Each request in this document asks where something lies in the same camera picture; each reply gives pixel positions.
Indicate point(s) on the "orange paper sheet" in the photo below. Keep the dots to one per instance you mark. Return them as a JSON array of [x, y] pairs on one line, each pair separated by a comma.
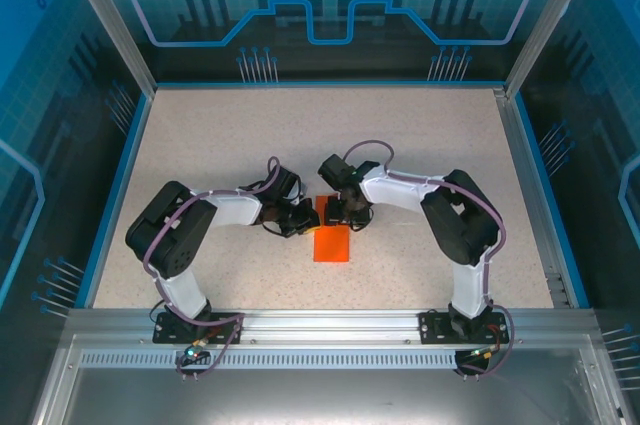
[[332, 245]]

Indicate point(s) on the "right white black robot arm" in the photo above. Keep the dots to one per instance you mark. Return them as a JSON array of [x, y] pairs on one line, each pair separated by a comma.
[[400, 190]]

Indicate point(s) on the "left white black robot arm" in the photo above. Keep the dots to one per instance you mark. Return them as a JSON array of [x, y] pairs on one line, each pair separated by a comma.
[[235, 210]]

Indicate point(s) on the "metal sheet platform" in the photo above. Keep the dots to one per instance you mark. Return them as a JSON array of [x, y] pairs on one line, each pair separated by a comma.
[[320, 395]]

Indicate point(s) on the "blue table border strip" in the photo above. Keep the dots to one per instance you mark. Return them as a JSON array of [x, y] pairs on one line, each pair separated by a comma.
[[552, 200], [330, 83], [117, 200]]

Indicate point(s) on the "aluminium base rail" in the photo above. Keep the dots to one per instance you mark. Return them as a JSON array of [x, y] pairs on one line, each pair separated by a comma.
[[330, 325]]

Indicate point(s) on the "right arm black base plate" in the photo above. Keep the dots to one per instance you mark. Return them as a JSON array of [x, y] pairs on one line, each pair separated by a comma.
[[435, 327]]

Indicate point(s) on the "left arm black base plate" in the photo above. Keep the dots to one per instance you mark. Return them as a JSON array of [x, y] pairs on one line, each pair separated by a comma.
[[170, 327]]

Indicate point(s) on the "aluminium side rail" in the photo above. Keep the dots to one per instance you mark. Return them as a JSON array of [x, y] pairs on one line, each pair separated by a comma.
[[530, 195]]

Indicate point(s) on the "aluminium frame post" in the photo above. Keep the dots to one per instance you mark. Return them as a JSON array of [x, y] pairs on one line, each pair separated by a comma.
[[555, 20], [107, 20]]

